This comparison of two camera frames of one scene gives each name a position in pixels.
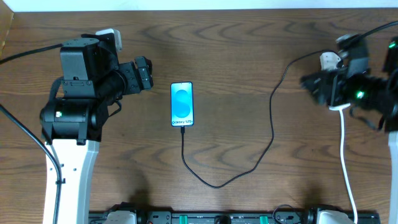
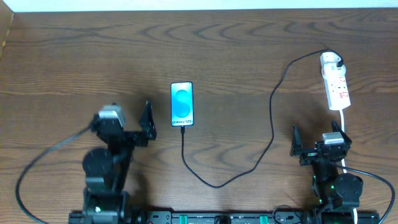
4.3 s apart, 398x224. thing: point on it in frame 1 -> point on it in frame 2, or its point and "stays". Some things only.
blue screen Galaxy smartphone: x=182 y=104 stays
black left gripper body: x=142 y=73 -> x=125 y=137
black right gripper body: x=333 y=88 -> x=318 y=154
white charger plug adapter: x=328 y=61 stays
